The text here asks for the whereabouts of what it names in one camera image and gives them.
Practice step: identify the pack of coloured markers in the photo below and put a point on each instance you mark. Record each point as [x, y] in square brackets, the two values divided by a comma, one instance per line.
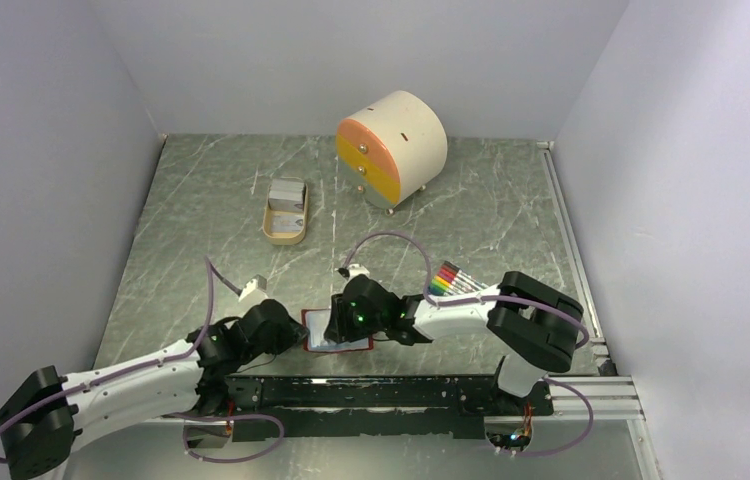
[451, 280]

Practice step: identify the loose silver card in tray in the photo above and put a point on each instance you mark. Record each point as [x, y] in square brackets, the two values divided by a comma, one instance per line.
[287, 223]

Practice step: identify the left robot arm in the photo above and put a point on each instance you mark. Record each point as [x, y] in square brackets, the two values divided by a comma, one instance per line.
[50, 416]

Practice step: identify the red leather card holder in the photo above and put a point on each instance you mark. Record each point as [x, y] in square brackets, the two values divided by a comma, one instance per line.
[321, 340]

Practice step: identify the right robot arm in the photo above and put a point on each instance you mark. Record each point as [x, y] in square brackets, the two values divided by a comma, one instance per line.
[541, 326]

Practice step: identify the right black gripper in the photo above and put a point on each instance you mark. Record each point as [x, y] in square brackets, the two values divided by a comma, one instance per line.
[338, 328]

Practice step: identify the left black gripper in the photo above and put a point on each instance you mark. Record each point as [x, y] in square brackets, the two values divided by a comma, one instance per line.
[292, 332]

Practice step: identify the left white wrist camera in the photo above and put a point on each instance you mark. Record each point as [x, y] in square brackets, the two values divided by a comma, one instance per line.
[253, 292]

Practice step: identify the beige oval tray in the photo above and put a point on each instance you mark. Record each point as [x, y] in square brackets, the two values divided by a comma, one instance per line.
[284, 240]

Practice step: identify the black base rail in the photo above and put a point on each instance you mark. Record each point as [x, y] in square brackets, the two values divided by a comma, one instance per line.
[457, 405]

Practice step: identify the grey credit card stack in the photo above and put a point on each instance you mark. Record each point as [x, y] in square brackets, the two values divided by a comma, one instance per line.
[287, 195]

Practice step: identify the cream drawer cabinet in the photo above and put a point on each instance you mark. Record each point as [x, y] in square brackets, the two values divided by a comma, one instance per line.
[391, 149]

